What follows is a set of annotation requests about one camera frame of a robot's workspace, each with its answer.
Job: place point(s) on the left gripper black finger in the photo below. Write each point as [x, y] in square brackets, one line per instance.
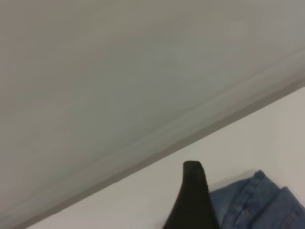
[193, 202]

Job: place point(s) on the blue denim pants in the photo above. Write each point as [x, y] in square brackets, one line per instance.
[262, 207]

